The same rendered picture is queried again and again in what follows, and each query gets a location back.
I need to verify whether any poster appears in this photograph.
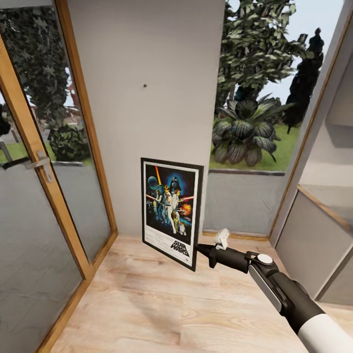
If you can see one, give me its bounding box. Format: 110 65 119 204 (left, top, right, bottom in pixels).
141 157 204 272

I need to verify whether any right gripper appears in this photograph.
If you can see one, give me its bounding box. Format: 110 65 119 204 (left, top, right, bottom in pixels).
195 243 237 269

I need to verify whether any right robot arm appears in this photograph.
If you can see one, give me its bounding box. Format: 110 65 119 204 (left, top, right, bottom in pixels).
195 228 353 353

